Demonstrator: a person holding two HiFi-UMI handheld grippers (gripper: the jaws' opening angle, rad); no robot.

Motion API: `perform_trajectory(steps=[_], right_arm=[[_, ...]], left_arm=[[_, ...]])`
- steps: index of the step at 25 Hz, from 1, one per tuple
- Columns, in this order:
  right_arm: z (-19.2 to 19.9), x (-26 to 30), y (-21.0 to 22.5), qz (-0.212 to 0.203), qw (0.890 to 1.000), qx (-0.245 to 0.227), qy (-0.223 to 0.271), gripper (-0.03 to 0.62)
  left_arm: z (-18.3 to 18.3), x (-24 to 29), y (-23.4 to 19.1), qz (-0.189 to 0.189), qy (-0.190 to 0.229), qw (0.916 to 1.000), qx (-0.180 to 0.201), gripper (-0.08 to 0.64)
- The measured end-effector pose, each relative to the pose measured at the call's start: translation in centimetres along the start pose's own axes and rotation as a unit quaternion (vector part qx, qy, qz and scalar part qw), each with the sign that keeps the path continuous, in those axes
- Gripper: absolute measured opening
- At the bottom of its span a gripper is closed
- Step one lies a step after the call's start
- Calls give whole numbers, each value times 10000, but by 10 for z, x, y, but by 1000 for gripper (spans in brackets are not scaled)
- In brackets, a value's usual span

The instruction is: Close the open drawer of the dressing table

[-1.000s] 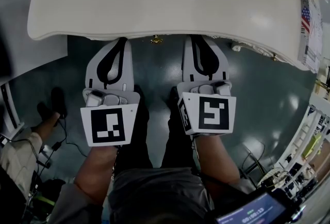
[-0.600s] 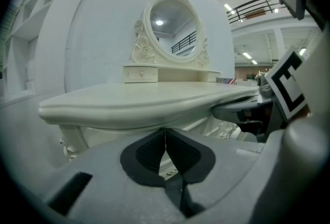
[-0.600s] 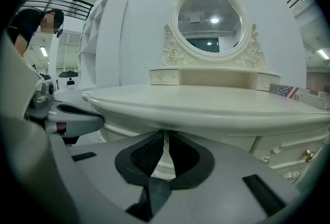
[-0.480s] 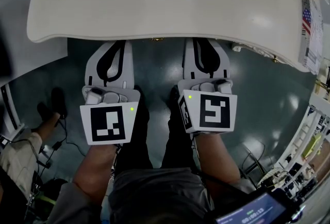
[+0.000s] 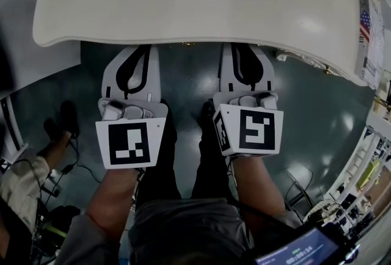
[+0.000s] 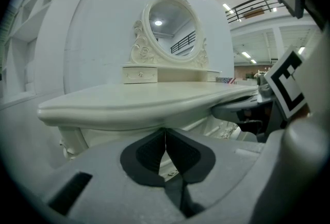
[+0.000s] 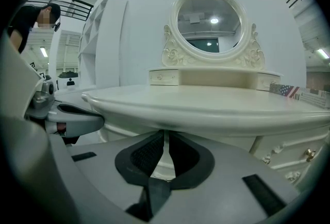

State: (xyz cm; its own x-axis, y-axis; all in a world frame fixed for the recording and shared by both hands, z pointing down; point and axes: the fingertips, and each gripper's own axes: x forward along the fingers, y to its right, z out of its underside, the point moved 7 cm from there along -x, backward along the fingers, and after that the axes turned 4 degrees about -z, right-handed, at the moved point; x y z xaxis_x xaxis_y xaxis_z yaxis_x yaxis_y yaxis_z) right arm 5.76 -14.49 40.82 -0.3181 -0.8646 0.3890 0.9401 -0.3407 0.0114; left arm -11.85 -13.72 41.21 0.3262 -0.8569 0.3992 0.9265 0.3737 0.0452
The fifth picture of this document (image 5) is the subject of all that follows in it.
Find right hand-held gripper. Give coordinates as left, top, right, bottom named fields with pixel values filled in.
left=212, top=42, right=284, bottom=157

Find person's grey shirt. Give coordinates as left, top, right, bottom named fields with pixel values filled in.
left=56, top=196, right=306, bottom=265

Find black cable with adapter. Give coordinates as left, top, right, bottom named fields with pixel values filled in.
left=39, top=138, right=101, bottom=197

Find black device with blue screen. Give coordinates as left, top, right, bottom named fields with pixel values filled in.
left=253, top=225, right=357, bottom=265

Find person's right black shoe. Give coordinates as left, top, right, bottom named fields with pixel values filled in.
left=200, top=98, right=216, bottom=129

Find white shelf unit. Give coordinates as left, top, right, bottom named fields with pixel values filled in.
left=0, top=94, right=30, bottom=164

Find person's left forearm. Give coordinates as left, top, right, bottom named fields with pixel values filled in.
left=84, top=167, right=144, bottom=242

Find person's black shoe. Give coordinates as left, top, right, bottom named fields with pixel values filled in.
left=43, top=118, right=67, bottom=142
left=60, top=101, right=81, bottom=139
left=200, top=98, right=216, bottom=129

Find white shelf rack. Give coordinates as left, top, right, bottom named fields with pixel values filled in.
left=332, top=86, right=391, bottom=234

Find person's black trousers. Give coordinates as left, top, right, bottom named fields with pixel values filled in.
left=136, top=100, right=238, bottom=206

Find white wire basket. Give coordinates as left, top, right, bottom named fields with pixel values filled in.
left=304, top=198, right=342, bottom=223

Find flag cover book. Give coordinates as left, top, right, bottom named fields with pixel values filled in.
left=354, top=0, right=386, bottom=90

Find person's right forearm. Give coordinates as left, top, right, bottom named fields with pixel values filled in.
left=230, top=155, right=287, bottom=216

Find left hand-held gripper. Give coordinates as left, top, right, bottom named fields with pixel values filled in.
left=95, top=45, right=169, bottom=170

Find yellow green box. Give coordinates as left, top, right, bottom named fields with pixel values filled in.
left=356, top=158, right=382, bottom=190

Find black metal stand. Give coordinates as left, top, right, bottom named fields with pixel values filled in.
left=285, top=165, right=317, bottom=209

